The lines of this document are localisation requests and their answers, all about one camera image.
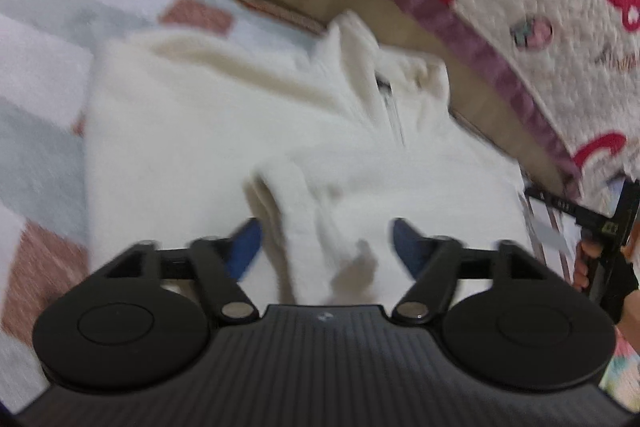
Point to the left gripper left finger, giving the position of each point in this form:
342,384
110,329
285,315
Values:
218,265

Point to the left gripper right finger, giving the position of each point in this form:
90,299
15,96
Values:
433,262

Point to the white fleece zip jacket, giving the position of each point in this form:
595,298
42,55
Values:
188,135

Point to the black gloved right hand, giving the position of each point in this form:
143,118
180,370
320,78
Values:
621,284

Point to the checkered pastel floor rug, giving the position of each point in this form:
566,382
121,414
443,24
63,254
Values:
48,49

